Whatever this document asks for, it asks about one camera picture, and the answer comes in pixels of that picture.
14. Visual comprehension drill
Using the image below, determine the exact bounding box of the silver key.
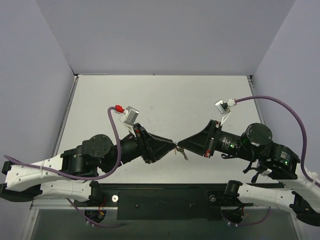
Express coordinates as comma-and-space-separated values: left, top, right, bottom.
181, 150, 189, 161

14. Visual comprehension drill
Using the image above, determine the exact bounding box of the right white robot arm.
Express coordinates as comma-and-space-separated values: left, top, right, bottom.
177, 120, 320, 227

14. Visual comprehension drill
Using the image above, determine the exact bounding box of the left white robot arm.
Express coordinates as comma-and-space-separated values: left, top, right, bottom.
0, 123, 177, 206

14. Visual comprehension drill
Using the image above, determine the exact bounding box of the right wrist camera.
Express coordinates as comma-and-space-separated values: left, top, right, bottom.
214, 99, 231, 126

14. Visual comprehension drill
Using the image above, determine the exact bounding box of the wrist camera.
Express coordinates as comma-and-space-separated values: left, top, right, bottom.
214, 99, 231, 126
119, 106, 140, 133

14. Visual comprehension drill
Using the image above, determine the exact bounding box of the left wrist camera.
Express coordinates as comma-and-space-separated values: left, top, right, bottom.
119, 106, 140, 133

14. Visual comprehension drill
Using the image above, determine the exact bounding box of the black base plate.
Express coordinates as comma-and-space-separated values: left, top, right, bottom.
74, 183, 243, 221

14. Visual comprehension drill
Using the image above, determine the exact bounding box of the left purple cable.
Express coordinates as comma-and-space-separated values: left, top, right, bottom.
3, 104, 126, 181

